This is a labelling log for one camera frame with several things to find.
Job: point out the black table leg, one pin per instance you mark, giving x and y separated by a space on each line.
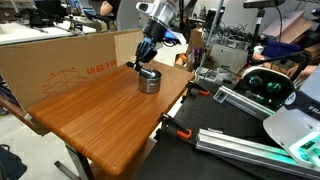
78 163

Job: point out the black white marker pen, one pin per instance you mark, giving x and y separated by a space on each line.
151 73

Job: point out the grey office chair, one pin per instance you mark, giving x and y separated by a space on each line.
130 15

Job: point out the orange black bar clamp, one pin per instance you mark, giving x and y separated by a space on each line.
196 90
176 128

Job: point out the blue storage bin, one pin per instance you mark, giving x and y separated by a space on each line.
280 49

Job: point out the black bag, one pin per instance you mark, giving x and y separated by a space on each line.
11 163

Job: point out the white work table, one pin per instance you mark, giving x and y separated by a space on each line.
40 33

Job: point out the white VR headset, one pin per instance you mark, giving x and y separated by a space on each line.
263 85

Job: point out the long aluminium profile rail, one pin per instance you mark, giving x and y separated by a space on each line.
238 101

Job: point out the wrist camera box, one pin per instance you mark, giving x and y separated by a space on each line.
175 37

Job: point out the black camera on tripod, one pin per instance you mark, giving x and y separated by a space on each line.
263 3

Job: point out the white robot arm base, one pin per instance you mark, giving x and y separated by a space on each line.
296 123

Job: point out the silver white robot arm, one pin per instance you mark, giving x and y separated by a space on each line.
160 15

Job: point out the black perforated breadboard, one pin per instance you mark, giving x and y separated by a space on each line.
206 116

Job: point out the black tripod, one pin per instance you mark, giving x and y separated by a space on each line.
255 40

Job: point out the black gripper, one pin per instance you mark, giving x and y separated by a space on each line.
146 50

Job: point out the brown cardboard panel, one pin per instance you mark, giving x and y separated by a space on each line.
60 66

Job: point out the silver metal pot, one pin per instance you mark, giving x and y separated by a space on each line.
150 85

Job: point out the aluminium profile rail with bracket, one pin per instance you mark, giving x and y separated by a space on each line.
246 151

